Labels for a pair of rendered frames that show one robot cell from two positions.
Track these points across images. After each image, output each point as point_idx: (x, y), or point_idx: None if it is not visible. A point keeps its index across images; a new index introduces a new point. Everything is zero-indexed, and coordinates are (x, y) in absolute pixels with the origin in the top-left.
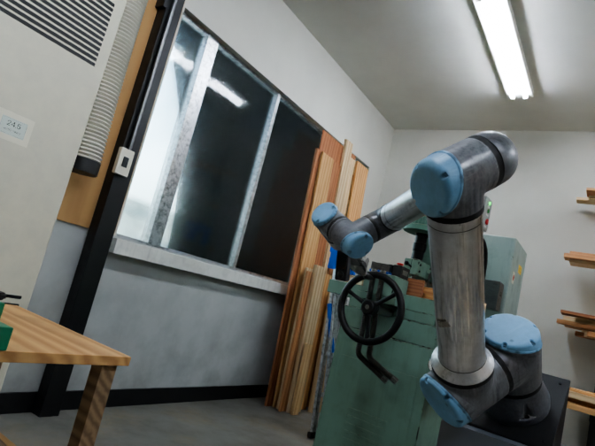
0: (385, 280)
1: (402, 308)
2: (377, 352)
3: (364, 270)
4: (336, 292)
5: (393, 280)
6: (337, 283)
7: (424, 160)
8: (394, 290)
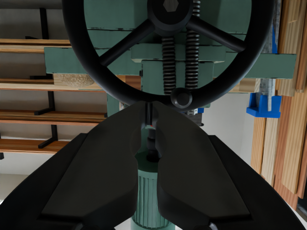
0: (133, 95)
1: (66, 24)
2: None
3: (65, 157)
4: (274, 55)
5: (115, 98)
6: (274, 72)
7: None
8: (101, 70)
